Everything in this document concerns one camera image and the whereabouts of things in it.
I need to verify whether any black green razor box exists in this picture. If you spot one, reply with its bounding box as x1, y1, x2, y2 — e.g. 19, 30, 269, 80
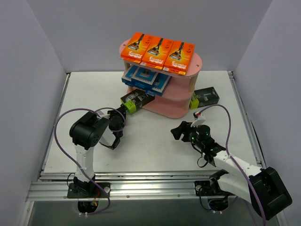
189, 87, 220, 109
120, 89, 155, 114

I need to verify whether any blue razor box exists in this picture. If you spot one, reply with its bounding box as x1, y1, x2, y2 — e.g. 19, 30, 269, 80
121, 65, 138, 87
131, 67, 158, 89
145, 73, 171, 96

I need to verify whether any small orange razor box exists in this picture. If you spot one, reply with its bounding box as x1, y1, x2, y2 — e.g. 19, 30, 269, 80
162, 40, 195, 75

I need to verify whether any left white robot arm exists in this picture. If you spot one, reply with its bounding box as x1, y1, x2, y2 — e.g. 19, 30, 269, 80
69, 105, 126, 197

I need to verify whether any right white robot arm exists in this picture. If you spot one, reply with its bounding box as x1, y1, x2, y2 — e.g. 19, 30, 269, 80
171, 121, 293, 220

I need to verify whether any pink three-tier shelf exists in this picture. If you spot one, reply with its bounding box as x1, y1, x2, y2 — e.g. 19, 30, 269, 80
119, 40, 202, 119

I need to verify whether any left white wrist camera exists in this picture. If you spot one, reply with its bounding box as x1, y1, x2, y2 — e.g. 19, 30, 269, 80
96, 110, 110, 119

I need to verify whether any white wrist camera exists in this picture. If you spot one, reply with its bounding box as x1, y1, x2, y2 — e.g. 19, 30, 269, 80
96, 110, 110, 119
191, 111, 206, 127

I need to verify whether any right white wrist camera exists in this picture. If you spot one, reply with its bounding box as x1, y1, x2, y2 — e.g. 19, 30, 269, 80
191, 111, 206, 127

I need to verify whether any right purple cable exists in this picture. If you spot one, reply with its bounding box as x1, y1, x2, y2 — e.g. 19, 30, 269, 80
196, 104, 268, 226

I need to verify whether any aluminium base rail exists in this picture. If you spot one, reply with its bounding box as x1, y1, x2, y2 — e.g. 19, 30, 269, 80
26, 170, 211, 202

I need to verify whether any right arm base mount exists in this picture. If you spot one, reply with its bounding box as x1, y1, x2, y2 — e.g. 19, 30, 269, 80
194, 180, 237, 214

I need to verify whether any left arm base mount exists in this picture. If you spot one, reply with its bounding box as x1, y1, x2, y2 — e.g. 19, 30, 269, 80
67, 182, 111, 215

